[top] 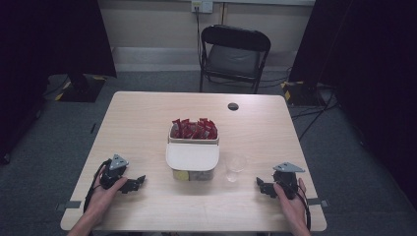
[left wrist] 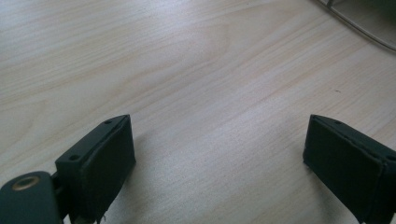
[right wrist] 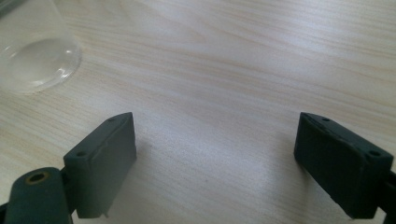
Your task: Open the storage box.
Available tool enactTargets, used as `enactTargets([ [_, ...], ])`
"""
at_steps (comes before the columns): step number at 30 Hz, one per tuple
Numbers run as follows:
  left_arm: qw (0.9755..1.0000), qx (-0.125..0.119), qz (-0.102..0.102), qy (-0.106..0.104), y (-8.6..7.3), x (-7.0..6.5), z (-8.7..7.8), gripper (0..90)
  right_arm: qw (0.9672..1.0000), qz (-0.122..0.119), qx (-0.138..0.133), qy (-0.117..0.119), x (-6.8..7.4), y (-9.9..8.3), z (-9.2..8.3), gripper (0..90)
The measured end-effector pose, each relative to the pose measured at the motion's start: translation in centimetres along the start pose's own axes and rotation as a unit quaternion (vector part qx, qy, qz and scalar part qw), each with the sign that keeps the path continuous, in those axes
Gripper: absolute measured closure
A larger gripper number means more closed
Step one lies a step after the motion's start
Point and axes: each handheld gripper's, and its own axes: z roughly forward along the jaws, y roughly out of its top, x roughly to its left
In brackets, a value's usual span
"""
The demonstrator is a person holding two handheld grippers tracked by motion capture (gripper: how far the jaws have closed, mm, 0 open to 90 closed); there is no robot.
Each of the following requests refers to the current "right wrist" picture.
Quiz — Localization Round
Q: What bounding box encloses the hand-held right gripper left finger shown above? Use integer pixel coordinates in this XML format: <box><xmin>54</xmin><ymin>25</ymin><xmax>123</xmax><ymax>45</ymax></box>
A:
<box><xmin>63</xmin><ymin>111</ymin><xmax>138</xmax><ymax>219</ymax></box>

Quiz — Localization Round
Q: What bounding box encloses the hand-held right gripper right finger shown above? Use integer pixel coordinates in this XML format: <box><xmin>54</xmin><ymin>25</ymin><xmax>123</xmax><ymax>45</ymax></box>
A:
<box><xmin>293</xmin><ymin>111</ymin><xmax>395</xmax><ymax>220</ymax></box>

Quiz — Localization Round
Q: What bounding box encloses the clear plastic cup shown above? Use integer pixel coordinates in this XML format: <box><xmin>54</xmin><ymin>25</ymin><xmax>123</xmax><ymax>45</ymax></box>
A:
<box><xmin>0</xmin><ymin>0</ymin><xmax>83</xmax><ymax>96</ymax></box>

